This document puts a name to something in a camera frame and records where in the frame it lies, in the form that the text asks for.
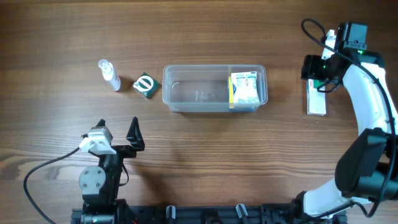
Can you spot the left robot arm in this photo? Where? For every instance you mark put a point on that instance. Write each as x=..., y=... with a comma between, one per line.
x=100, y=184

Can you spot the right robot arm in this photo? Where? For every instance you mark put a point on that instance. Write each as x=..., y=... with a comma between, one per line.
x=367, y=172

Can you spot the clear plastic container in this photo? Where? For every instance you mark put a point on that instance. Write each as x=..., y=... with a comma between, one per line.
x=214, y=88

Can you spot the white spray bottle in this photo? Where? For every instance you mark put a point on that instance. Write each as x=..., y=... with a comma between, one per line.
x=109, y=74

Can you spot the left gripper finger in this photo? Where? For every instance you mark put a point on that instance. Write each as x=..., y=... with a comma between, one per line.
x=134, y=136
x=101, y=123

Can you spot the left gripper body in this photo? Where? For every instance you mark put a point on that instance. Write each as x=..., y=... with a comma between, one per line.
x=125, y=150

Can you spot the white green medicine box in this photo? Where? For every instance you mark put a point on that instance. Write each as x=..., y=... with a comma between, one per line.
x=316, y=101

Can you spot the green Zam-Buk box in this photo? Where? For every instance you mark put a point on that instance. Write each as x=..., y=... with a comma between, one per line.
x=146, y=85

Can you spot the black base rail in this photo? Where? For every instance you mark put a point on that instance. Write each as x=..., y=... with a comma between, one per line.
x=264, y=214

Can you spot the blue VapoDrops box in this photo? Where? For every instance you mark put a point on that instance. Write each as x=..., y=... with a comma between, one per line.
x=231, y=93

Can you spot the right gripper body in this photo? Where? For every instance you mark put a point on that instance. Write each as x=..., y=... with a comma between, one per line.
x=317, y=68

